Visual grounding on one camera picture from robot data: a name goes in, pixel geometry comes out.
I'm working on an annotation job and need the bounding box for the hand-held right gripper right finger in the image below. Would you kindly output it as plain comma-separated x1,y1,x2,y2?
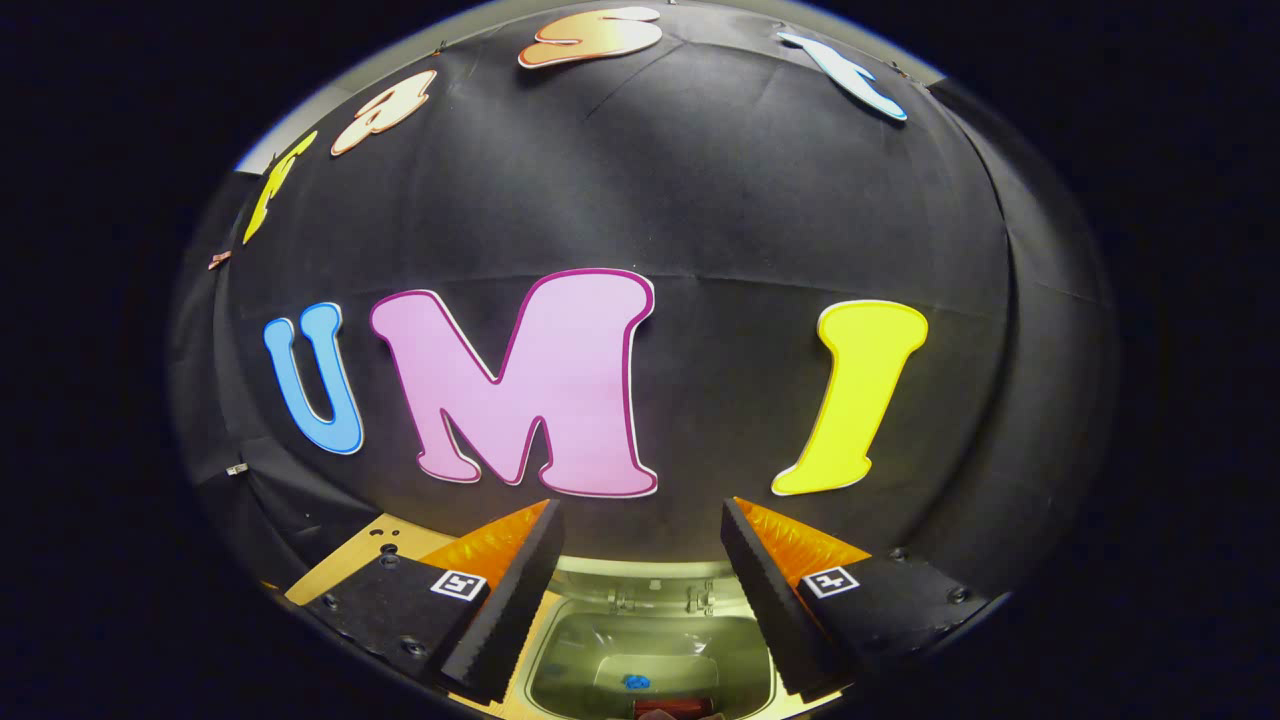
720,496,1001,701

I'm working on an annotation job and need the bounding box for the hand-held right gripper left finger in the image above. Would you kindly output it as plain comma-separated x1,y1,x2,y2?
300,498,566,704

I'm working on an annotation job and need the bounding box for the pale green desktop garbage bin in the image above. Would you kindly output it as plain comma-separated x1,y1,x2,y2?
505,555,801,720

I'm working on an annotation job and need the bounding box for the wooden desktop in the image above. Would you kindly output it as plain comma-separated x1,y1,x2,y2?
262,512,851,720

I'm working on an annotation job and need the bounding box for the black backdrop cloth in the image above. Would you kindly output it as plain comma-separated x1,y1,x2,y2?
168,0,1119,601

